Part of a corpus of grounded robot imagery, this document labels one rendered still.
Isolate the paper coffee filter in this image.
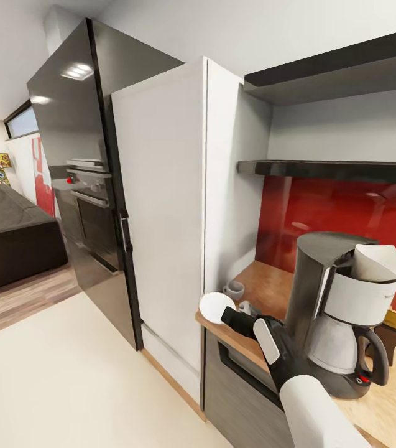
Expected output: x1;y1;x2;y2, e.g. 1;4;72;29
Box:
351;244;396;284

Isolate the coffee cup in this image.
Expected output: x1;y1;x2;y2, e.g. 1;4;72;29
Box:
222;281;244;300

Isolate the saucer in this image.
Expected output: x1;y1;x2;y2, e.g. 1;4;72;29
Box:
199;292;236;324

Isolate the bottle of coffee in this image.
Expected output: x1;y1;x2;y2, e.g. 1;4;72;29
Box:
365;309;396;367

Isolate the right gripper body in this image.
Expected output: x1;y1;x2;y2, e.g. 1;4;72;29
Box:
221;306;247;337

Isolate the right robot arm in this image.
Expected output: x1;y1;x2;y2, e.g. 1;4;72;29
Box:
221;301;373;448

